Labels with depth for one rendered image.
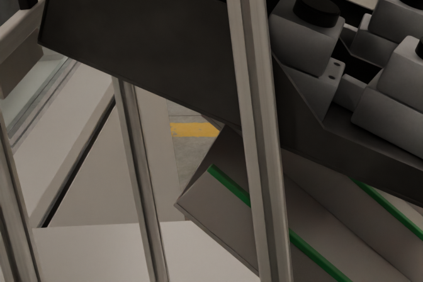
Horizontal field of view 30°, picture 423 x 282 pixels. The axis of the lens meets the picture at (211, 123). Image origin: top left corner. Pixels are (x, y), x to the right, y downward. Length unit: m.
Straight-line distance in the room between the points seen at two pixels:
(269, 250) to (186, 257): 0.58
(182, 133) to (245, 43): 3.06
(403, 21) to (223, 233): 0.23
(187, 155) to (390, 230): 2.67
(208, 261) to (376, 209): 0.45
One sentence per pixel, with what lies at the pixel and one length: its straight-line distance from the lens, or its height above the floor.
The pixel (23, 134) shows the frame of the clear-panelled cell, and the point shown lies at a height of 0.87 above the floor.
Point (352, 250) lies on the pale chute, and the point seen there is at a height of 1.09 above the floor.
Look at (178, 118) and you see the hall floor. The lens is 3.66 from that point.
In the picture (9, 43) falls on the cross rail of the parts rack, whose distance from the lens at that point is 0.54.
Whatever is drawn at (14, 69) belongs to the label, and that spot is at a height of 1.28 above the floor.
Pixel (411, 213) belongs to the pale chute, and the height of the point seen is 1.03.
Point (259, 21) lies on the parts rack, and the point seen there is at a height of 1.32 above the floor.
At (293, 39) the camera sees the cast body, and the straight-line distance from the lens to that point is 0.51.
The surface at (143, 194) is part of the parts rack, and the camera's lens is 0.88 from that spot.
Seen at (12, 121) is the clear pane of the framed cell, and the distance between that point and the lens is 1.52.
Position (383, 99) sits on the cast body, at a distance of 0.53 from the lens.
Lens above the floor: 1.45
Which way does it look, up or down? 24 degrees down
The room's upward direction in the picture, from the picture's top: 8 degrees counter-clockwise
